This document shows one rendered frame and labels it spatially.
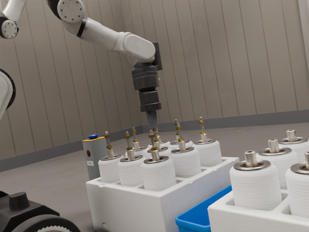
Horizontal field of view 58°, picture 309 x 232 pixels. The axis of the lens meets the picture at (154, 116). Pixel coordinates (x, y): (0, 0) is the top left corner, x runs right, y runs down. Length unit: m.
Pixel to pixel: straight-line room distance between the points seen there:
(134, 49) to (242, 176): 0.54
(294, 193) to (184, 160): 0.39
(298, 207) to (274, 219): 0.05
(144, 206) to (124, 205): 0.10
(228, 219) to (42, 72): 3.05
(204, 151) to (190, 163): 0.10
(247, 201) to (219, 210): 0.06
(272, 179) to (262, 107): 2.46
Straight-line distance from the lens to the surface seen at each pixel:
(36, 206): 0.80
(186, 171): 0.87
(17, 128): 3.26
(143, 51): 0.93
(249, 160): 0.62
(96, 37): 0.94
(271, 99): 3.00
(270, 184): 0.61
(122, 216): 0.91
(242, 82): 3.11
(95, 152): 1.14
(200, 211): 0.83
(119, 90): 3.96
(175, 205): 0.78
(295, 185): 0.56
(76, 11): 0.91
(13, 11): 1.43
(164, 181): 0.79
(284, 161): 0.70
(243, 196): 0.61
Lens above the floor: 0.42
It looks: 3 degrees down
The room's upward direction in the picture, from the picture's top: 10 degrees counter-clockwise
